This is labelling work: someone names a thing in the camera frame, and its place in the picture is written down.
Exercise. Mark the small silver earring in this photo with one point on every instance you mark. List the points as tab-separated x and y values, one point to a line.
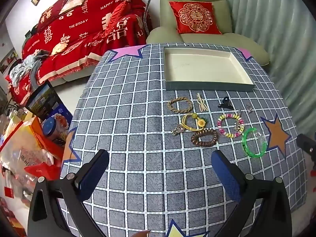
248	108

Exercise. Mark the black claw hair clip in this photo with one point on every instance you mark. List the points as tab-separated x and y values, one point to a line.
223	105

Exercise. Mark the red satin pillow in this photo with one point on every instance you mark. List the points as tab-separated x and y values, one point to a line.
116	19

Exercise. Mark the pile of grey clothes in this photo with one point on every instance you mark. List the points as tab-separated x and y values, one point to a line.
27	66

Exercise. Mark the blue round tin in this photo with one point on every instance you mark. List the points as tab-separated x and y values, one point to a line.
49	127

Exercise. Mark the grey checked tablecloth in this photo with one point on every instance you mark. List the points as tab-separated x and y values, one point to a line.
138	128

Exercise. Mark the pale green curtain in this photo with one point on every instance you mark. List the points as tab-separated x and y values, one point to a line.
271	29

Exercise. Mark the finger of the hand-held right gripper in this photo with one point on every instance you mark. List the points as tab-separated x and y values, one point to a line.
306	143

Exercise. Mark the red embroidered cushion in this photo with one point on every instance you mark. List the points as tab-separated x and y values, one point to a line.
195	17

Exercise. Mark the grey shallow box tray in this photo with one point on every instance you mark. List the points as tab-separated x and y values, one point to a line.
205	64

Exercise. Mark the clear small hair clip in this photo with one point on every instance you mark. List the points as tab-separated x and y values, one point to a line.
260	136

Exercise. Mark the striped floor lamp pole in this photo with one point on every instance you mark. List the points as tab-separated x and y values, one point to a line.
148	7

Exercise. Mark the cream hair clip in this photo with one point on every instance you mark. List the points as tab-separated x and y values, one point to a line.
203	107

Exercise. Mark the silver bar hair pin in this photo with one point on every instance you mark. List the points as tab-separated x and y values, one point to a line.
238	121

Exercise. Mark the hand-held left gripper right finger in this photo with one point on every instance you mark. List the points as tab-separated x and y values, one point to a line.
227	175

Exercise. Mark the portrait printed pillow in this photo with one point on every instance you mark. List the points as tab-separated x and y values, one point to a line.
74	1

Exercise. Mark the dark photo box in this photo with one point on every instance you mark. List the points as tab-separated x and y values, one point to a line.
43	101

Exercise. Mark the orange gift box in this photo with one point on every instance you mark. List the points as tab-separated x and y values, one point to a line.
37	138

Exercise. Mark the beige plush item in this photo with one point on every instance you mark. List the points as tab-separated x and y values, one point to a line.
59	48

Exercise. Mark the green translucent bangle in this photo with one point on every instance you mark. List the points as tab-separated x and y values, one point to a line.
245	143

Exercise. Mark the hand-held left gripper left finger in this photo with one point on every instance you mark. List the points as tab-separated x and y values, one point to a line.
95	175

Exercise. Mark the dark red pillow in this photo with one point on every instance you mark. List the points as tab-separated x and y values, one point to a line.
50	12

